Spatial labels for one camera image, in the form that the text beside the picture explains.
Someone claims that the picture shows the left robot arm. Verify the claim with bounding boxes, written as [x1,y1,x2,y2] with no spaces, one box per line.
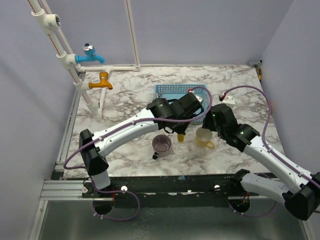
[79,91,204,198]

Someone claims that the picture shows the blue tap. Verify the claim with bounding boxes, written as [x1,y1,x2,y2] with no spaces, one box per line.
[75,42,105,64]

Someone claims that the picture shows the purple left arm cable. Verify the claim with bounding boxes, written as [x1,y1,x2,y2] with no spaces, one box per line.
[63,86,214,221]

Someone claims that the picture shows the purple mug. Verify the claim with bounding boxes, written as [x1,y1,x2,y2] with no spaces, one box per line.
[151,134,172,160]

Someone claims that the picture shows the white pvc pipe frame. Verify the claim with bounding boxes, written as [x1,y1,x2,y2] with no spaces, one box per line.
[26,0,142,122]

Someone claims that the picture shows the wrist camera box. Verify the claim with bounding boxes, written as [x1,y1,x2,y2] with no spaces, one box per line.
[221,95,236,109]
[193,93,204,104]

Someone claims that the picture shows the clear textured glass tray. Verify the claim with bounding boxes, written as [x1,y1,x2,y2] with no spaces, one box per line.
[172,140,197,159]

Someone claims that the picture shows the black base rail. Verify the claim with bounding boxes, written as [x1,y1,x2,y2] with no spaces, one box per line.
[82,174,246,208]

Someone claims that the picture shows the orange tap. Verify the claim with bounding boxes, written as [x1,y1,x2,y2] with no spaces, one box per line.
[88,71,113,90]

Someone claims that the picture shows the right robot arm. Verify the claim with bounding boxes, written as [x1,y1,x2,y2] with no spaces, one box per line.
[202,103,320,221]

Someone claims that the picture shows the light blue perforated basket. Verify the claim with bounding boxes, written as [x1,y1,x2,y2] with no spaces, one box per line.
[148,84,210,123]

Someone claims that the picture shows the yellow mug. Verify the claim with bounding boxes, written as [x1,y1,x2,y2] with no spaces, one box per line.
[194,127,216,149]

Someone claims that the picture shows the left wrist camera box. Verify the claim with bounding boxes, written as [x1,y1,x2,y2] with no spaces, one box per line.
[193,93,204,104]

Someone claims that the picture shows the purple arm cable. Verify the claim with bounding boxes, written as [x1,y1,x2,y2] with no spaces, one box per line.
[218,85,320,218]
[63,86,214,221]

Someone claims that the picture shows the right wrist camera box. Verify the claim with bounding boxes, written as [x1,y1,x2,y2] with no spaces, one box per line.
[221,95,236,109]

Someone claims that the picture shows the yellow clamp tool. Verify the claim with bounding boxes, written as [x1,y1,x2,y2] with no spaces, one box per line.
[249,59,263,82]

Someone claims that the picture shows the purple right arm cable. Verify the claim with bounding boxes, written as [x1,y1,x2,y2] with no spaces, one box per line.
[218,85,320,218]

